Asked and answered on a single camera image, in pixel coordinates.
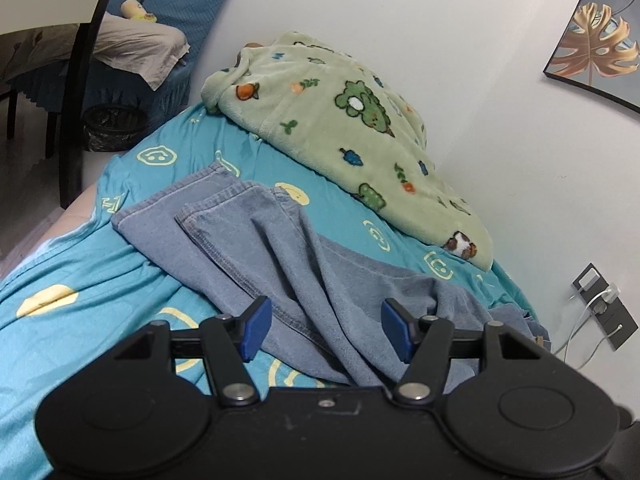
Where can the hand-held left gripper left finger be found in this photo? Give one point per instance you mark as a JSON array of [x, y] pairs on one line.
[[257, 327]]

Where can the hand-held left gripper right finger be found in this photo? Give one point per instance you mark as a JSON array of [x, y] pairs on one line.
[[395, 327]]

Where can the blue denim jeans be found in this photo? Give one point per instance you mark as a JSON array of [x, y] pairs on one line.
[[320, 270]]

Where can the teal printed bed sheet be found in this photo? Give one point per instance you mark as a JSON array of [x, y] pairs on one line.
[[125, 280]]

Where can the white plug adapter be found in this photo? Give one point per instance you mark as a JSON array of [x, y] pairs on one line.
[[589, 279]]

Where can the green printed fleece blanket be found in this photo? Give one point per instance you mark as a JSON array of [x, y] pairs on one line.
[[345, 125]]

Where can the white charger plug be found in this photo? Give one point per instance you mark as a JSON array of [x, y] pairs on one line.
[[607, 297]]

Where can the white mattress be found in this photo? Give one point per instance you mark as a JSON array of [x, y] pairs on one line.
[[65, 222]]

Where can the black trash bin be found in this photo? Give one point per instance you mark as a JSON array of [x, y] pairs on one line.
[[112, 127]]

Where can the beige cloth on sofa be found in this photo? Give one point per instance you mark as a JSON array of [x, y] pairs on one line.
[[135, 42]]

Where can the black wooden chair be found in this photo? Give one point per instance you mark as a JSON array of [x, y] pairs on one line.
[[82, 70]]

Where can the blue quilted sofa cover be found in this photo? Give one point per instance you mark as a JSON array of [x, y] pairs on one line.
[[190, 5]]

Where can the yellow plush toy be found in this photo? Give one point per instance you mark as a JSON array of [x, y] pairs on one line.
[[136, 10]]

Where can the black wall socket panel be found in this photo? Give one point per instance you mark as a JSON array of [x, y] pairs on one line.
[[617, 317]]

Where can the leaf print wall picture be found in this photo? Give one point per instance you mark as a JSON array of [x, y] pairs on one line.
[[595, 35]]

